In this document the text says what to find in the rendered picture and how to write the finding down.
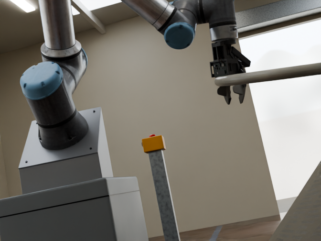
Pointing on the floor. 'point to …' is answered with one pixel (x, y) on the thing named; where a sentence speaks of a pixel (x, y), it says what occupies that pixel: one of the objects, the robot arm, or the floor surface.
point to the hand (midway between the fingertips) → (235, 100)
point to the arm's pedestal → (76, 213)
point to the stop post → (162, 186)
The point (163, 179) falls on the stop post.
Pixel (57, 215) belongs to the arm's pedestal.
